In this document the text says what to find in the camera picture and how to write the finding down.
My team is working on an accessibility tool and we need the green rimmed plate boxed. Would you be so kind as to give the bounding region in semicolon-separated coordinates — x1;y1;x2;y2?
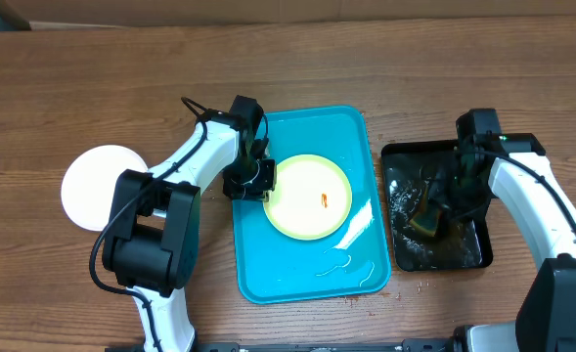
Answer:
264;154;352;241

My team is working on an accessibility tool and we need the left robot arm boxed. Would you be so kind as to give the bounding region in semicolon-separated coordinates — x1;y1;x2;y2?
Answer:
89;96;276;351

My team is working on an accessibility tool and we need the teal plastic tray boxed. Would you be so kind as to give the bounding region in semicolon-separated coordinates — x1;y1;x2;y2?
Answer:
232;106;391;304

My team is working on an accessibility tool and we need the pink white plate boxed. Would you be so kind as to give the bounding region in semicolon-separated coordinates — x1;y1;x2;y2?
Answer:
61;145;148;232

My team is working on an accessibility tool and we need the green yellow sponge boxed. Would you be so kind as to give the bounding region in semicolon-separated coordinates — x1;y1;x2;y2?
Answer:
409;205;446;238

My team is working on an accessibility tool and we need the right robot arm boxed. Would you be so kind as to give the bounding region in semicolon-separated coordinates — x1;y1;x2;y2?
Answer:
410;109;576;352

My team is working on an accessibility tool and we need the black water tray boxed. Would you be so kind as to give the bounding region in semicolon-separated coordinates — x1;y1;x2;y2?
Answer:
381;140;493;272

